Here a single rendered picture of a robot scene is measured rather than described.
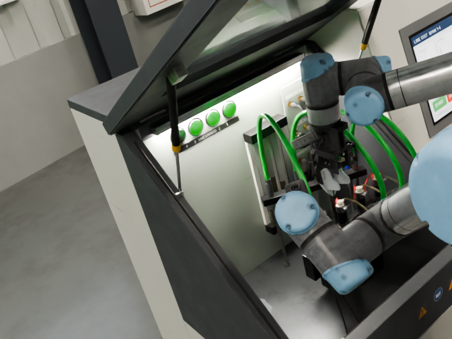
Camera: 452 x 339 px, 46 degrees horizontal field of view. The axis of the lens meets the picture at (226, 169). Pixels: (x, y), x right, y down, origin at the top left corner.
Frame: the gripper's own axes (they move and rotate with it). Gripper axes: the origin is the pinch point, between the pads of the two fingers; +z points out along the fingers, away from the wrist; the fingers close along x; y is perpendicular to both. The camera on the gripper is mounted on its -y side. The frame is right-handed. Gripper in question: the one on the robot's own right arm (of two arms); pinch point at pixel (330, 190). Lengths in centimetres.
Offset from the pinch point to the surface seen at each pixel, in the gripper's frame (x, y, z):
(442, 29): 68, -11, -17
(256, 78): 8.1, -31.0, -22.7
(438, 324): 12.3, 20.1, 43.9
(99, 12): 113, -373, 4
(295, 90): 23.8, -33.6, -12.0
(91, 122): -35, -52, -24
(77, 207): 10, -294, 121
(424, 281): 8.6, 19.5, 26.1
